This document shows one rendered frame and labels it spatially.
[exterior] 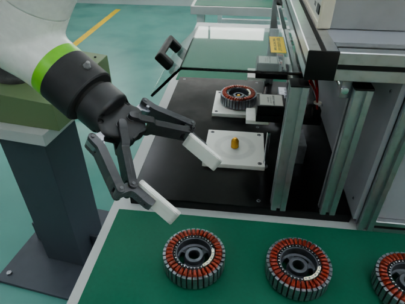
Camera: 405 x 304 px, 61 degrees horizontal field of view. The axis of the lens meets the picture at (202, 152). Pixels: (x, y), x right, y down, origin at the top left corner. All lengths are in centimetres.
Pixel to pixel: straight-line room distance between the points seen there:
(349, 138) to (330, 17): 21
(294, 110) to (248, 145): 31
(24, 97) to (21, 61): 55
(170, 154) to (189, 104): 27
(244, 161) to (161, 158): 21
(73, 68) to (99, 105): 6
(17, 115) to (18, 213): 95
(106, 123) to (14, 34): 17
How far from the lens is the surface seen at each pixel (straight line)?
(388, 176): 71
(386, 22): 68
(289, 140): 65
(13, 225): 197
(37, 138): 111
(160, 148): 91
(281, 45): 72
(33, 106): 110
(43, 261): 173
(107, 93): 53
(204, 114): 105
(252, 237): 72
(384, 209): 78
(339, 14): 66
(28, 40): 57
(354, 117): 64
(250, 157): 86
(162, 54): 68
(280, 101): 82
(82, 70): 54
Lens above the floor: 129
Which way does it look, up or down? 36 degrees down
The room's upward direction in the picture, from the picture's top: straight up
